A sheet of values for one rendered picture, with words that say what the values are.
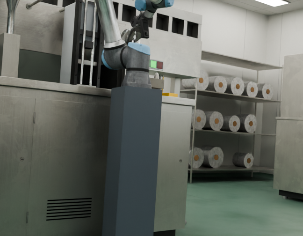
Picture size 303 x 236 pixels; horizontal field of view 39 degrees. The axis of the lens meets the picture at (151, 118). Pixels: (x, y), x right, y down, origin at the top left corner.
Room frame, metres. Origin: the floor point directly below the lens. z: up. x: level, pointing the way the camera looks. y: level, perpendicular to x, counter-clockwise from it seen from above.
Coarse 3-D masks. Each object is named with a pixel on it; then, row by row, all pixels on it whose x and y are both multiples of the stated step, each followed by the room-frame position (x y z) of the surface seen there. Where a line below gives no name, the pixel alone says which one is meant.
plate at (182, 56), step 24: (0, 0) 2.54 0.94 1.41; (24, 0) 2.62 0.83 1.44; (0, 24) 2.54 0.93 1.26; (24, 24) 2.63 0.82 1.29; (48, 24) 2.71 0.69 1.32; (120, 24) 3.02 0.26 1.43; (24, 48) 2.63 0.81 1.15; (48, 48) 2.72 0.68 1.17; (168, 48) 3.28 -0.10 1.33; (192, 48) 3.43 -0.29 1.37; (168, 72) 3.29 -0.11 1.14; (192, 72) 3.43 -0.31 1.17
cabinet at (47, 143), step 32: (0, 96) 1.98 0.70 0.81; (32, 96) 2.07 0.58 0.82; (64, 96) 2.16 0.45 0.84; (96, 96) 2.27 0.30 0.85; (0, 128) 1.98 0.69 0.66; (32, 128) 2.07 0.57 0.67; (64, 128) 2.17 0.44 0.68; (96, 128) 2.28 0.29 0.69; (160, 128) 2.53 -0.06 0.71; (0, 160) 1.99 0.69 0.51; (32, 160) 2.08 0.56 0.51; (64, 160) 2.18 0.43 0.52; (96, 160) 2.28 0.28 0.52; (160, 160) 2.53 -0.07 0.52; (0, 192) 2.00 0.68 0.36; (32, 192) 2.09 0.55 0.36; (64, 192) 2.18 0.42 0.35; (96, 192) 2.29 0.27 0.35; (160, 192) 2.54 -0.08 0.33; (0, 224) 2.00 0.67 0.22; (32, 224) 2.09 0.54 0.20; (64, 224) 2.19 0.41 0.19; (96, 224) 2.30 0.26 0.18; (160, 224) 2.55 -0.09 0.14
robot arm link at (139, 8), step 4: (136, 0) 2.36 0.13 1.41; (140, 0) 2.34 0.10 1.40; (144, 0) 2.35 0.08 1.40; (148, 0) 2.34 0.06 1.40; (136, 4) 2.37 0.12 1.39; (140, 4) 2.35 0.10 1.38; (144, 4) 2.34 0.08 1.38; (148, 4) 2.35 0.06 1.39; (136, 8) 2.38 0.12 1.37; (140, 8) 2.36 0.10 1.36; (144, 8) 2.36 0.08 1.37; (148, 8) 2.37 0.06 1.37; (152, 8) 2.36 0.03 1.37
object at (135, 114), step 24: (120, 96) 2.08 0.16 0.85; (144, 96) 2.08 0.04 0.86; (120, 120) 2.06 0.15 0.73; (144, 120) 2.08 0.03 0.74; (120, 144) 2.05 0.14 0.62; (144, 144) 2.08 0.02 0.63; (120, 168) 2.04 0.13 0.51; (144, 168) 2.09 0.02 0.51; (120, 192) 2.04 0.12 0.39; (144, 192) 2.09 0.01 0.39; (120, 216) 2.04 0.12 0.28; (144, 216) 2.09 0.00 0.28
